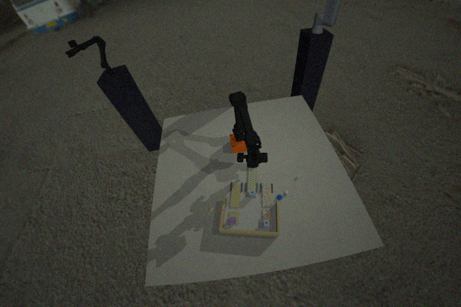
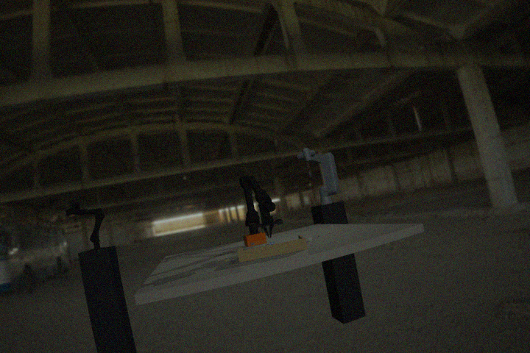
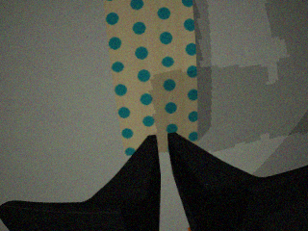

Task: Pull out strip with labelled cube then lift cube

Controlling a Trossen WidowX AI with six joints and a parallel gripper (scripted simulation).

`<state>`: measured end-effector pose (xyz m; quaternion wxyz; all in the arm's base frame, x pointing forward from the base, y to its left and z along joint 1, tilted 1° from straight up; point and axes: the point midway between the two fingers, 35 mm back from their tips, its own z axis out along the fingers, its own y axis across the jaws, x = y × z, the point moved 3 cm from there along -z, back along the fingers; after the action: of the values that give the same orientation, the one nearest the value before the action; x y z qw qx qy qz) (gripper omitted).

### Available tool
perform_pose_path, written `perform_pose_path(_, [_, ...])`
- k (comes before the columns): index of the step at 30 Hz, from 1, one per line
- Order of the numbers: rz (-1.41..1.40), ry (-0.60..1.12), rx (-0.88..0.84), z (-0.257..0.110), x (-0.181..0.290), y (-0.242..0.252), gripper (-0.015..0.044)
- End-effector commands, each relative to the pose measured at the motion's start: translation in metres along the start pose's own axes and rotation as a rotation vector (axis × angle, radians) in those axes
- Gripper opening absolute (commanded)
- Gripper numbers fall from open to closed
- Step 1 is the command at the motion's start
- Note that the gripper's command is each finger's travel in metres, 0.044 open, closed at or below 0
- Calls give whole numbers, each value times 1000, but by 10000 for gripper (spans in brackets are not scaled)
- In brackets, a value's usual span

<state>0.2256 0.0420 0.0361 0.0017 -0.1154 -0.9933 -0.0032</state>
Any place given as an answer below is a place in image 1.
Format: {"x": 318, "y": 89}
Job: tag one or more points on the tan strip with teal dots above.
{"x": 252, "y": 180}

